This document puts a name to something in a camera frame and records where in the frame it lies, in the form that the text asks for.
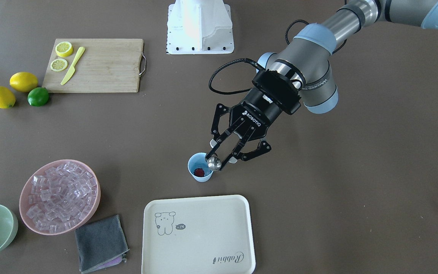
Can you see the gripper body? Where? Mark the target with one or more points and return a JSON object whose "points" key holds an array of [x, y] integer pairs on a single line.
{"points": [[257, 110]]}

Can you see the black silver muddler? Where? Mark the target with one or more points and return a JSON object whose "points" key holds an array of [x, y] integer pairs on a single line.
{"points": [[214, 163]]}

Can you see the blue plastic cup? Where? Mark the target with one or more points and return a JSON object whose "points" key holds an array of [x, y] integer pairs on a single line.
{"points": [[198, 167]]}

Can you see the red strawberry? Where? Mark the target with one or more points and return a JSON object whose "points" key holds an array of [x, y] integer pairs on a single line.
{"points": [[199, 172]]}

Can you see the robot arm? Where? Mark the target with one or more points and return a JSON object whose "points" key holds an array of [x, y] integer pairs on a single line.
{"points": [[300, 75]]}

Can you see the pink bowl of ice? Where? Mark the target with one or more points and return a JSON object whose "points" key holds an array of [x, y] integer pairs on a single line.
{"points": [[59, 197]]}

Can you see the beige rabbit tray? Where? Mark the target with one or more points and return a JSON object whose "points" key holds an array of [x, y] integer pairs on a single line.
{"points": [[201, 235]]}

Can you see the wooden cutting board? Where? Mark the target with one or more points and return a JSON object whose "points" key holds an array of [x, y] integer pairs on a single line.
{"points": [[107, 65]]}

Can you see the yellow plastic knife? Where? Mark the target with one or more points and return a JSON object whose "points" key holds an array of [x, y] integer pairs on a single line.
{"points": [[71, 70]]}

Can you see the grey folded cloth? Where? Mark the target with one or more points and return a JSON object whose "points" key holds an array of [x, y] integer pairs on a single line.
{"points": [[101, 244]]}

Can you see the lemon half slice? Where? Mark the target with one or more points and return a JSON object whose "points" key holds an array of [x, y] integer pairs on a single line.
{"points": [[64, 49]]}

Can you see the green lime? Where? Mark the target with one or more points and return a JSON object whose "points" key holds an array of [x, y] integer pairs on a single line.
{"points": [[38, 97]]}

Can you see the yellow lemon upper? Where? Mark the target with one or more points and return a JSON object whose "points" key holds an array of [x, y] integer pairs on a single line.
{"points": [[23, 81]]}

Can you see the yellow lemon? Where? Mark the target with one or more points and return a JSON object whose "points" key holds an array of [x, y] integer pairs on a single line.
{"points": [[23, 81], [7, 98]]}

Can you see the yellow lemon lower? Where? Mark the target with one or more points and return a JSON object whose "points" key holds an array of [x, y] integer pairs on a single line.
{"points": [[7, 98]]}

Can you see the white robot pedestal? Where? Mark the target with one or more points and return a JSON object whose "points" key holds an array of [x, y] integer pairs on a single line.
{"points": [[199, 27]]}

